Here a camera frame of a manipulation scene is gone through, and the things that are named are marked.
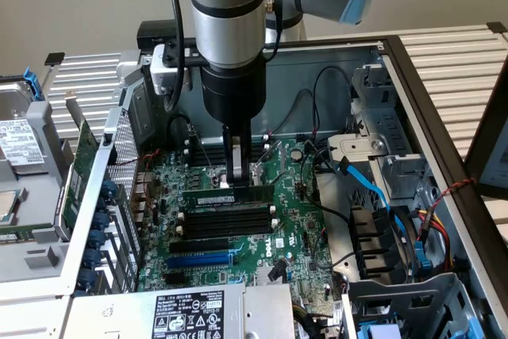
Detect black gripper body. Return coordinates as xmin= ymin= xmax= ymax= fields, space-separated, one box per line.
xmin=199 ymin=60 xmax=267 ymax=129

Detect green RAM stick white label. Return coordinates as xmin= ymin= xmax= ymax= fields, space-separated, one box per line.
xmin=0 ymin=227 xmax=35 ymax=245
xmin=182 ymin=183 xmax=275 ymax=207

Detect RAM slot white latches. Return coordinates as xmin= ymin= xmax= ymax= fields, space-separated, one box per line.
xmin=175 ymin=218 xmax=277 ymax=236
xmin=183 ymin=144 xmax=271 ymax=160
xmin=176 ymin=203 xmax=278 ymax=222
xmin=183 ymin=135 xmax=271 ymax=150

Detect CPU socket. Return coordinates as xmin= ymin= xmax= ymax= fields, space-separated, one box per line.
xmin=206 ymin=164 xmax=279 ymax=193

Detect green motherboard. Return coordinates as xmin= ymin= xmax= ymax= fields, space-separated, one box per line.
xmin=137 ymin=138 xmax=338 ymax=296

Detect open PC case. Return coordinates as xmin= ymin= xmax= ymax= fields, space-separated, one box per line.
xmin=59 ymin=35 xmax=508 ymax=339

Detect long black expansion slot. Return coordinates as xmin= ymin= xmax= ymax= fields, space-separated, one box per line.
xmin=169 ymin=237 xmax=230 ymax=255

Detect blue expansion slot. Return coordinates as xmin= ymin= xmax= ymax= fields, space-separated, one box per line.
xmin=166 ymin=253 xmax=233 ymax=271

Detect silver chipset heat sink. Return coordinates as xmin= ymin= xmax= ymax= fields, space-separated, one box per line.
xmin=256 ymin=265 xmax=289 ymax=285

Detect black box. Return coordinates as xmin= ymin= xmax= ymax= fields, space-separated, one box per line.
xmin=137 ymin=19 xmax=196 ymax=48

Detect black fan shroud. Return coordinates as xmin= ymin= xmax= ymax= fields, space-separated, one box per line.
xmin=348 ymin=206 xmax=418 ymax=280

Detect metal disk bay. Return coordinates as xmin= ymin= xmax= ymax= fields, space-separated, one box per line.
xmin=327 ymin=63 xmax=437 ymax=197

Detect green graphics card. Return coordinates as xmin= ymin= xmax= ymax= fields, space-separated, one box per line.
xmin=55 ymin=91 xmax=100 ymax=243

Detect silver power supply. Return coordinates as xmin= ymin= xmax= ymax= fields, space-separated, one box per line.
xmin=59 ymin=281 xmax=297 ymax=339

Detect blue drive carrier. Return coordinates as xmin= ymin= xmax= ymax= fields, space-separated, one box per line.
xmin=356 ymin=322 xmax=404 ymax=339

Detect blue plastic clip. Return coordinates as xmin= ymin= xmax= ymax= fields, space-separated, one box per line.
xmin=412 ymin=240 xmax=433 ymax=280

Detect blue disk caddy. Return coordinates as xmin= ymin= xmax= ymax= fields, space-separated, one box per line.
xmin=22 ymin=67 xmax=44 ymax=102

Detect grey parts rack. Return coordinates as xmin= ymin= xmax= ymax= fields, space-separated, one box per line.
xmin=0 ymin=100 xmax=75 ymax=288

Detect grey disk bay cage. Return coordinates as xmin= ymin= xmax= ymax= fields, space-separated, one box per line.
xmin=344 ymin=272 xmax=479 ymax=339

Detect silver hard disk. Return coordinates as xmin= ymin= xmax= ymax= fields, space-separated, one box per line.
xmin=0 ymin=80 xmax=44 ymax=175

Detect silver CPU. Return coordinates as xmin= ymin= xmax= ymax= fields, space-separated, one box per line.
xmin=0 ymin=190 xmax=25 ymax=233

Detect short black wire loop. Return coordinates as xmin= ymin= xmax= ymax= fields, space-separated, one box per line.
xmin=168 ymin=113 xmax=199 ymax=145

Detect thin black wire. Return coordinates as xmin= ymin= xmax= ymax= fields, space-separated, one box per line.
xmin=277 ymin=88 xmax=319 ymax=138
xmin=312 ymin=64 xmax=353 ymax=134

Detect thick black wire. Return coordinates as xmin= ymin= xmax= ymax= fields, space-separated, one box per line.
xmin=299 ymin=140 xmax=351 ymax=222

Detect black camera cable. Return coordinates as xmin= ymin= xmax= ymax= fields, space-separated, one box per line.
xmin=160 ymin=0 xmax=190 ymax=112

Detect blue disk wire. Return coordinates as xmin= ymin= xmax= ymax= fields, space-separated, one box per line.
xmin=335 ymin=156 xmax=406 ymax=245

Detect coloured power wire bundle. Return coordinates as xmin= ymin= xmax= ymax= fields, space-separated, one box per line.
xmin=412 ymin=207 xmax=456 ymax=272

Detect red black twisted wire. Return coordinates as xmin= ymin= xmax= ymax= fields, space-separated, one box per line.
xmin=434 ymin=178 xmax=477 ymax=213

